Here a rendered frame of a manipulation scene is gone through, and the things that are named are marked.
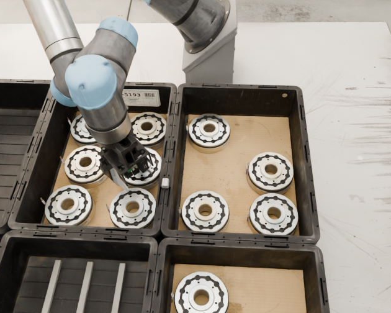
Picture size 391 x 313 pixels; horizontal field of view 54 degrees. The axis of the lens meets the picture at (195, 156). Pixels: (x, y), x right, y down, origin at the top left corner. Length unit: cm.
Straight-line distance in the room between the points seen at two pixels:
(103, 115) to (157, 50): 79
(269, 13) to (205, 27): 166
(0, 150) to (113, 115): 49
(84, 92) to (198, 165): 41
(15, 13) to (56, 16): 225
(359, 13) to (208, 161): 213
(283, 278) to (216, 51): 64
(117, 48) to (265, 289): 53
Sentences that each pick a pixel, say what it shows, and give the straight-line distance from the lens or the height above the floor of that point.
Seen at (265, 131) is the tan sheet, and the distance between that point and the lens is 100.
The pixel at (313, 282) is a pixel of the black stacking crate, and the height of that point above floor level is 90.
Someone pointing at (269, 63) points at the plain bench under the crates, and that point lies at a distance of 137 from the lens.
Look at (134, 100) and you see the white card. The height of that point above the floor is 88.
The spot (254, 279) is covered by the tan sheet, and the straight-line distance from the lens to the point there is 82.
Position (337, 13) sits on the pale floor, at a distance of 287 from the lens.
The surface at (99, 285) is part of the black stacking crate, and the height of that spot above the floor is 83.
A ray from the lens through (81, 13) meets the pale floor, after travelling 290.
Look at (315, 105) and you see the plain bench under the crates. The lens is 126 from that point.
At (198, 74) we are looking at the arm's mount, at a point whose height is 78.
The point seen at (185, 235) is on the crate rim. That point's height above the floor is 93.
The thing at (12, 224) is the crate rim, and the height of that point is 93.
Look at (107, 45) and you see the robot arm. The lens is 68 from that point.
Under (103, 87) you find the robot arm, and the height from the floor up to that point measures 119.
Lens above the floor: 162
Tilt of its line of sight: 56 degrees down
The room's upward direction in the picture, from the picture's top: 3 degrees counter-clockwise
